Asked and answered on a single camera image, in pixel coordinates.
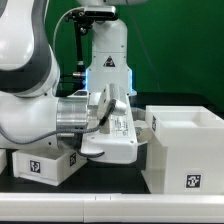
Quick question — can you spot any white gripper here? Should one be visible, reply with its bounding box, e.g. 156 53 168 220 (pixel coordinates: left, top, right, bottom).
81 93 151 164

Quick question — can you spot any white drawer cabinet box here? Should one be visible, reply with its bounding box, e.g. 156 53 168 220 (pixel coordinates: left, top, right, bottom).
142 106 224 195

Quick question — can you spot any white drawer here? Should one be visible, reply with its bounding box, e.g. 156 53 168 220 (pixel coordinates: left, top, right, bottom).
12 149 87 186

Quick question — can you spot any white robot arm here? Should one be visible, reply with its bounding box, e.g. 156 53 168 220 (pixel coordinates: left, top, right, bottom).
0 0 146 164

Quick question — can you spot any white block left edge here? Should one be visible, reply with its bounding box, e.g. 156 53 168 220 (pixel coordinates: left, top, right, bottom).
0 149 7 174

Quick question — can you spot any black camera on stand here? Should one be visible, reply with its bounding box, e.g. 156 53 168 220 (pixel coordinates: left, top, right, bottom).
65 5 118 78

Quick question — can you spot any white front rail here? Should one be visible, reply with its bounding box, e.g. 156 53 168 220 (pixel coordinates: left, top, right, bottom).
0 193 224 224

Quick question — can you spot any grey camera cable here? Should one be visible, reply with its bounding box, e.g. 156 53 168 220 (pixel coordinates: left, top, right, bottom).
52 7 83 68

